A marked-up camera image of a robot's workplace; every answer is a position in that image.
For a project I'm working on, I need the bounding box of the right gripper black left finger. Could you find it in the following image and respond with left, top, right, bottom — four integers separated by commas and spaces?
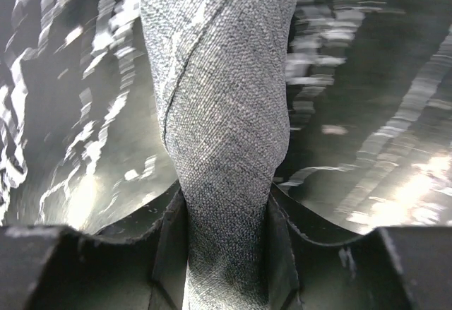
1, 183, 188, 310

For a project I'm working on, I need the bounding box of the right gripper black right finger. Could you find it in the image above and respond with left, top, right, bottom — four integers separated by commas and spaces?
266, 186, 451, 309

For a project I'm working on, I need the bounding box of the grey cloth napkin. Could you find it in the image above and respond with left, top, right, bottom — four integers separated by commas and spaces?
141, 0, 296, 309

